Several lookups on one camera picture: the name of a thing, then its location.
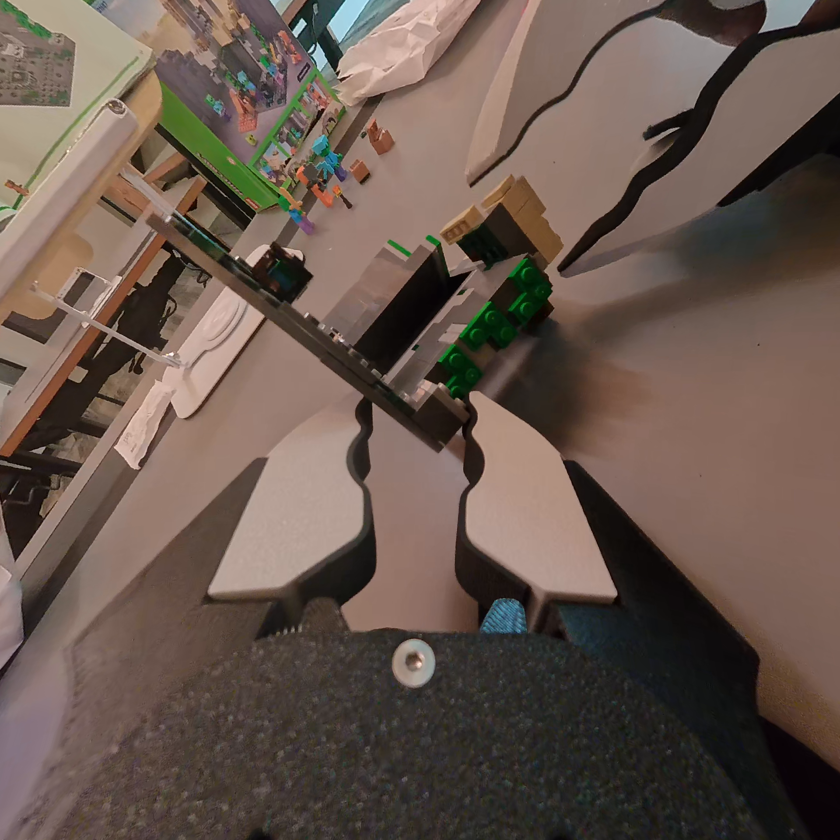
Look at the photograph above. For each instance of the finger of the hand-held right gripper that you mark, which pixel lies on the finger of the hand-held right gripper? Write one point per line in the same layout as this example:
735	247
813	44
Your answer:
518	85
774	118

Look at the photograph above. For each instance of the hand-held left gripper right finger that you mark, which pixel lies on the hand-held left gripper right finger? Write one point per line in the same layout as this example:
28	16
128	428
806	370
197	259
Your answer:
531	525

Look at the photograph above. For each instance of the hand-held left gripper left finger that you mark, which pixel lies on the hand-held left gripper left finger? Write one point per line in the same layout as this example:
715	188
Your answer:
295	518

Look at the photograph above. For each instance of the tan brick assembly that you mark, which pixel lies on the tan brick assembly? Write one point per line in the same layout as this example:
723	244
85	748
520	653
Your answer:
525	210

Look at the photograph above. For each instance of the grey brick-built model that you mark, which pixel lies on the grey brick-built model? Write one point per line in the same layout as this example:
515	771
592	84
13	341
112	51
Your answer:
394	295

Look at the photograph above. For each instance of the grey desk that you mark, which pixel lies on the grey desk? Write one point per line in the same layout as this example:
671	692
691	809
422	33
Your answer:
722	459

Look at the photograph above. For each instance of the wood-edged background desk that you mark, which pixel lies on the wood-edged background desk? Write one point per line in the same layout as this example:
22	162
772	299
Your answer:
39	394

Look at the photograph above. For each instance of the white crumpled bag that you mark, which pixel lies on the white crumpled bag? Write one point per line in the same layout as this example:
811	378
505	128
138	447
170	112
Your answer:
394	46

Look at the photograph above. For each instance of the small brown brick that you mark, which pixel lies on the small brown brick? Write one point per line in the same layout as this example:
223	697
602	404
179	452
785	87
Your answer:
380	139
361	172

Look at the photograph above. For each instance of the white paper slip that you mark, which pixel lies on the white paper slip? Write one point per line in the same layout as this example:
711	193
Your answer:
144	423

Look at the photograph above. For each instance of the cyan toy minifigure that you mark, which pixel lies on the cyan toy minifigure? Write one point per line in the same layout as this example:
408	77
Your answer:
326	157

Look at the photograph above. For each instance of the small dark toy figure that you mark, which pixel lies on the small dark toy figure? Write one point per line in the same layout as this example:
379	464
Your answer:
342	197

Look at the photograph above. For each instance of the orange toy minifigure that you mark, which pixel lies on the orange toy minifigure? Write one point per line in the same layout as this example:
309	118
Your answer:
312	182

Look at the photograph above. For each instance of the green toy set box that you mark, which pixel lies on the green toy set box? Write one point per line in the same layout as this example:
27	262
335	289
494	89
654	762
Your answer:
216	131

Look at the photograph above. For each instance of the white book stand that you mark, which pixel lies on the white book stand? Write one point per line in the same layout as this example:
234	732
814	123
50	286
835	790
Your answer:
65	190

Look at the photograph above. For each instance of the pale green instruction booklet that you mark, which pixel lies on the pale green instruction booklet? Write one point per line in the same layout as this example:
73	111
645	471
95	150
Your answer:
98	72

